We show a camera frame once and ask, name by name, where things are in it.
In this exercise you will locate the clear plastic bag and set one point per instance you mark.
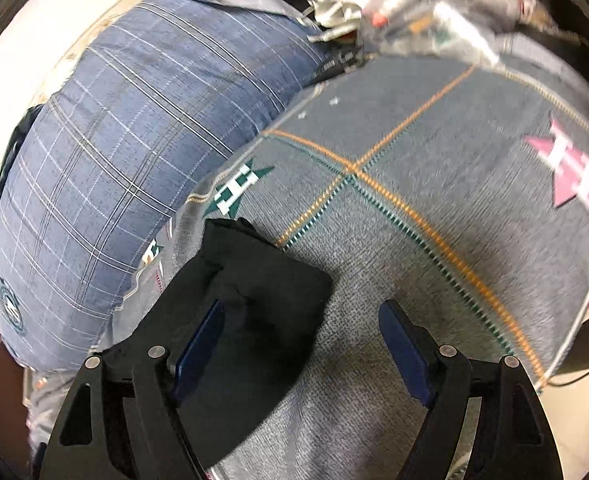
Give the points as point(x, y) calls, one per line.
point(449, 5)

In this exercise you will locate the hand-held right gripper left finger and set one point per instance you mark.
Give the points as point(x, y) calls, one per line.
point(199, 347)

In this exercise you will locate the blue plaid pillow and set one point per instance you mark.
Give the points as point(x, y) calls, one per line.
point(124, 160)

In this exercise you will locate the black pants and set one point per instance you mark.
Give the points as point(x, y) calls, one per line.
point(274, 320)

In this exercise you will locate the white crumpled wrapper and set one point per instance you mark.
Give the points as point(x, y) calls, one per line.
point(332, 10)

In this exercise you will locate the grey patterned bed sheet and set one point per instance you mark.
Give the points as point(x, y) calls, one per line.
point(424, 160)

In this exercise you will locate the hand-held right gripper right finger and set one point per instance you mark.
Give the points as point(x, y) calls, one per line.
point(405, 355)

